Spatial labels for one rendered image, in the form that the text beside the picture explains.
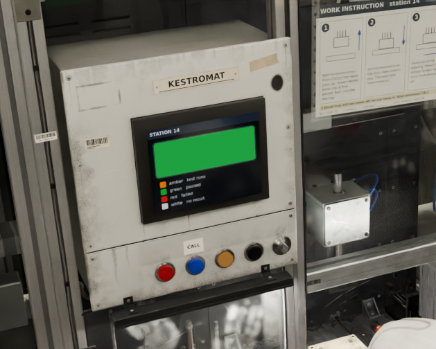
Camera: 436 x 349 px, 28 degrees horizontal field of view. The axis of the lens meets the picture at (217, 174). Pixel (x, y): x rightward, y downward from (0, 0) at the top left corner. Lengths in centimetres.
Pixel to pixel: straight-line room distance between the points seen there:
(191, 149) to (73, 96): 23
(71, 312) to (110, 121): 38
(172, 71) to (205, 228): 31
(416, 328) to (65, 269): 65
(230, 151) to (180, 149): 10
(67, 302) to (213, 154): 39
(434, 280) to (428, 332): 95
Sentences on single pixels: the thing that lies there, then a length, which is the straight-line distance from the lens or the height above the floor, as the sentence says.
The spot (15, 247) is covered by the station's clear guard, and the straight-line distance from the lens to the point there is 159.
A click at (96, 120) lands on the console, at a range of 150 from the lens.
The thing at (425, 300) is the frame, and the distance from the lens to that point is 228.
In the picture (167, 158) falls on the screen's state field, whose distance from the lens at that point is 154.
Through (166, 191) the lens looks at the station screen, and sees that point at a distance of 156.
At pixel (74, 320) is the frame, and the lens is 167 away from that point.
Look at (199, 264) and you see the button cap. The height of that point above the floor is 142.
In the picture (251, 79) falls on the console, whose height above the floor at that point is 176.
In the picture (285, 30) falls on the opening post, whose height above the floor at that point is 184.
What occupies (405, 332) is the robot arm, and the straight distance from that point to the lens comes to 128.
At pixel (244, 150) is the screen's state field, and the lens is 158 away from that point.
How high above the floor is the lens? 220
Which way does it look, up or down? 22 degrees down
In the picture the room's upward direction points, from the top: 4 degrees counter-clockwise
